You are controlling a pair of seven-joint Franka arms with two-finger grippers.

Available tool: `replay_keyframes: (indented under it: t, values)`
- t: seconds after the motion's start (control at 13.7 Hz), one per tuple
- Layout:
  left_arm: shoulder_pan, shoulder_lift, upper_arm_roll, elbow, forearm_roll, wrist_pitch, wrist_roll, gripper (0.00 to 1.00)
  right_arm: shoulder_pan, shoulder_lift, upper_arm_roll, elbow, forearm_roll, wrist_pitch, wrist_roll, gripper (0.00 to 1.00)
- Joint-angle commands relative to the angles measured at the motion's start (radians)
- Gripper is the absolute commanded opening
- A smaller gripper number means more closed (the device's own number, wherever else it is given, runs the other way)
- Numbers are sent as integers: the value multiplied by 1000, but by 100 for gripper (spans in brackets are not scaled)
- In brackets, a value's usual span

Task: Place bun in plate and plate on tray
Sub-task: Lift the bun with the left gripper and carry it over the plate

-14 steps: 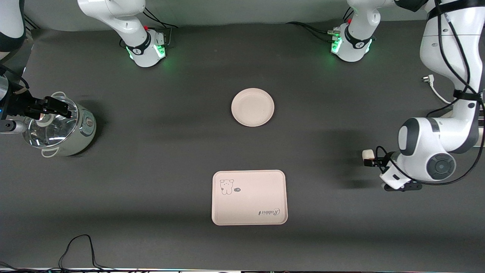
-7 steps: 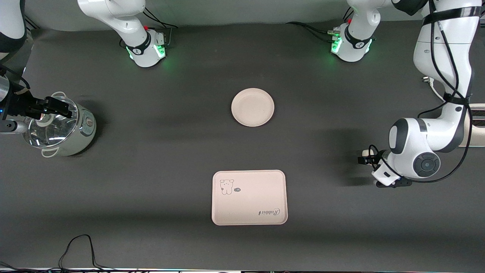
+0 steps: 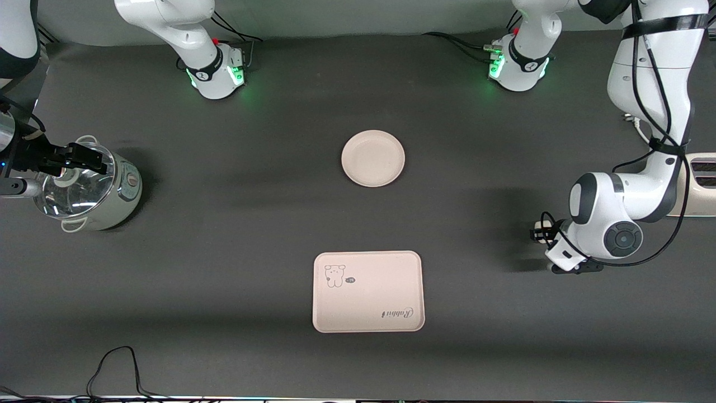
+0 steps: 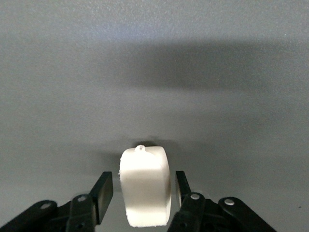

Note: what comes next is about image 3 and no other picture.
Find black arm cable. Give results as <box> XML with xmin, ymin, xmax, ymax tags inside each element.
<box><xmin>0</xmin><ymin>96</ymin><xmax>46</xmax><ymax>135</ymax></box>
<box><xmin>539</xmin><ymin>0</ymin><xmax>697</xmax><ymax>268</ymax></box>

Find black left base cables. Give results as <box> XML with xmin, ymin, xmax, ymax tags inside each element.
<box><xmin>422</xmin><ymin>11</ymin><xmax>524</xmax><ymax>65</ymax></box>

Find glass pot lid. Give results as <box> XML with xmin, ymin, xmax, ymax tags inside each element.
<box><xmin>32</xmin><ymin>141</ymin><xmax>117</xmax><ymax>219</ymax></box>

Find pale green electric pot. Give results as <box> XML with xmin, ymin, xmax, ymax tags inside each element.
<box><xmin>32</xmin><ymin>134</ymin><xmax>143</xmax><ymax>233</ymax></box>

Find thin black floor cable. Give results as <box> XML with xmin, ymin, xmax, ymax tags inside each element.
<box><xmin>87</xmin><ymin>346</ymin><xmax>168</xmax><ymax>399</ymax></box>

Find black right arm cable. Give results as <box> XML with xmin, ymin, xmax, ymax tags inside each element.
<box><xmin>0</xmin><ymin>96</ymin><xmax>46</xmax><ymax>135</ymax></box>

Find black base cables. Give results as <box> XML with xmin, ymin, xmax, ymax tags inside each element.
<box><xmin>422</xmin><ymin>11</ymin><xmax>524</xmax><ymax>65</ymax></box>
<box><xmin>210</xmin><ymin>11</ymin><xmax>263</xmax><ymax>71</ymax></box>

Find dark grey table cloth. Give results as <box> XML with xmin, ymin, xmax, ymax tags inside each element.
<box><xmin>0</xmin><ymin>25</ymin><xmax>716</xmax><ymax>399</ymax></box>

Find white toaster power cable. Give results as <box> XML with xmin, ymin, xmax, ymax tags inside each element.
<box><xmin>624</xmin><ymin>114</ymin><xmax>654</xmax><ymax>145</ymax></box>

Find black right base cables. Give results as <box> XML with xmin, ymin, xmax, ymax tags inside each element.
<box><xmin>210</xmin><ymin>11</ymin><xmax>263</xmax><ymax>71</ymax></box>

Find round cream plate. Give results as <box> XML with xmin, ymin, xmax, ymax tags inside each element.
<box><xmin>341</xmin><ymin>130</ymin><xmax>406</xmax><ymax>188</ymax></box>

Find cream rectangular rabbit tray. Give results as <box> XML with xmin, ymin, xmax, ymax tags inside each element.
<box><xmin>312</xmin><ymin>251</ymin><xmax>426</xmax><ymax>334</ymax></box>

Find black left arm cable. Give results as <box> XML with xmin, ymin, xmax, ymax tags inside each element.
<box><xmin>539</xmin><ymin>0</ymin><xmax>697</xmax><ymax>268</ymax></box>

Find cream toaster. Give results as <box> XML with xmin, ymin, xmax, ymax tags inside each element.
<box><xmin>668</xmin><ymin>152</ymin><xmax>716</xmax><ymax>218</ymax></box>

